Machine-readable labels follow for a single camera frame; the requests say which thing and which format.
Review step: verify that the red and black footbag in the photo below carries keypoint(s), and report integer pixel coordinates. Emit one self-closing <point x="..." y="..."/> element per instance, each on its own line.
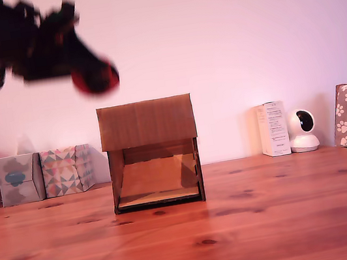
<point x="81" y="82"/>

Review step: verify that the cardboard dice tower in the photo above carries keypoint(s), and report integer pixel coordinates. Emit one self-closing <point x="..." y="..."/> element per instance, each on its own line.
<point x="146" y="124"/>

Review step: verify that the triangle-pattern tissue box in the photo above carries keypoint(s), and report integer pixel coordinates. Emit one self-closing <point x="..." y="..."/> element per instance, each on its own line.
<point x="64" y="172"/>

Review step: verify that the grey cloud-print tissue box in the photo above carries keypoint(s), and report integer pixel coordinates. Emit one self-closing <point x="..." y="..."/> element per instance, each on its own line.
<point x="16" y="181"/>

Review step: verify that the tall white printed carton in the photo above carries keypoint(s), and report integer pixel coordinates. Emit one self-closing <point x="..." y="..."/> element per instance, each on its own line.
<point x="272" y="129"/>

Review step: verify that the small white round camera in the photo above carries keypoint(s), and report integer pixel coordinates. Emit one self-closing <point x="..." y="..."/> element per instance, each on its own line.
<point x="302" y="129"/>

